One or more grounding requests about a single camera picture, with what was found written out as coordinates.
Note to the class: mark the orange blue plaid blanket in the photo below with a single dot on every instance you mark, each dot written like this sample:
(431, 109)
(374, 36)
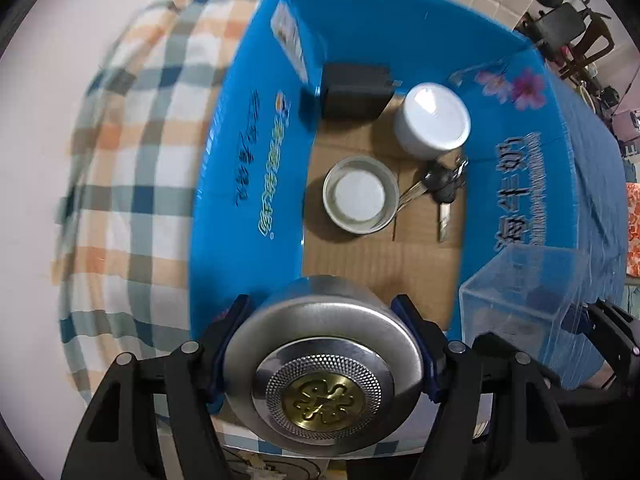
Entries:
(130, 185)

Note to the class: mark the clear acrylic box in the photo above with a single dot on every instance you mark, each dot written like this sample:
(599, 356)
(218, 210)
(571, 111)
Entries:
(520, 300)

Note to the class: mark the orange floral cushion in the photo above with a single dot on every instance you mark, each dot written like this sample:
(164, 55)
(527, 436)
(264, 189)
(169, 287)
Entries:
(633, 230)

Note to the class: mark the dark square gadget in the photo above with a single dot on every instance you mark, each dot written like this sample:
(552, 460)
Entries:
(355, 92)

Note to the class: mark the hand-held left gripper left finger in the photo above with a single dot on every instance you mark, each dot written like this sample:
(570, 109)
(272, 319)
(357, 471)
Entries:
(227, 330)

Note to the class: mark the blue cardboard box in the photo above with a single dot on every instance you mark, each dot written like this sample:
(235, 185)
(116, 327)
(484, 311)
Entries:
(240, 210)

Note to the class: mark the white round jar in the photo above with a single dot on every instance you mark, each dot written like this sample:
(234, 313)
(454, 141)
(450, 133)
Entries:
(432, 120)

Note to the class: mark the black weight bench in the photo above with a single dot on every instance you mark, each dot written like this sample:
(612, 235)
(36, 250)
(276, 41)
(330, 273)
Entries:
(560, 25)

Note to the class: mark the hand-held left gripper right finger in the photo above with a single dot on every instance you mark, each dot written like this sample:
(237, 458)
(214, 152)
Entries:
(420, 330)

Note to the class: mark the blue striped blanket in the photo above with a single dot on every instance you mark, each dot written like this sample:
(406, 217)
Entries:
(607, 160)

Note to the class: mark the silver round tin gold emblem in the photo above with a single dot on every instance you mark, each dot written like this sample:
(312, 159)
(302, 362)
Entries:
(325, 325)

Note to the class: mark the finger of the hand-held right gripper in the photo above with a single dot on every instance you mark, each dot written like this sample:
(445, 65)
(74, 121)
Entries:
(495, 344)
(617, 332)

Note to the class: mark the brown wooden chair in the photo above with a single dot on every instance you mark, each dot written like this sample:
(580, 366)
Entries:
(595, 40)

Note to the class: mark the silver round tin lid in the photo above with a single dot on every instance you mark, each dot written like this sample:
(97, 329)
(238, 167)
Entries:
(360, 195)

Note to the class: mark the bunch of black keys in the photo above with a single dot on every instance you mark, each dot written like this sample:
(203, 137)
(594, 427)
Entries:
(442, 185)

